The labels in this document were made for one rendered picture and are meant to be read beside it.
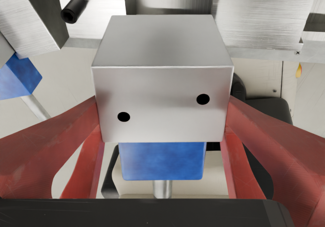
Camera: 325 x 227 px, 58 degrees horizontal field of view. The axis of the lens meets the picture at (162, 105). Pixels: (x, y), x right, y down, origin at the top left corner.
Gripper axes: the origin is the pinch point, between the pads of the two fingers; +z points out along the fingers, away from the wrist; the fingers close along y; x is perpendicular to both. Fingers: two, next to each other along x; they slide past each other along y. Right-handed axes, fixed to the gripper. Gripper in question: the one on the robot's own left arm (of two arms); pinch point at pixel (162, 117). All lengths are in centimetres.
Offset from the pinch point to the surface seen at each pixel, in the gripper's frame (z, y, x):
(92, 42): 19.5, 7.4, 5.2
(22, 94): 13.7, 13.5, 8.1
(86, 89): 116, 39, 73
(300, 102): 101, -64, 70
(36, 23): 13.6, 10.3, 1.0
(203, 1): 10.6, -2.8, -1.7
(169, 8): 11.0, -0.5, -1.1
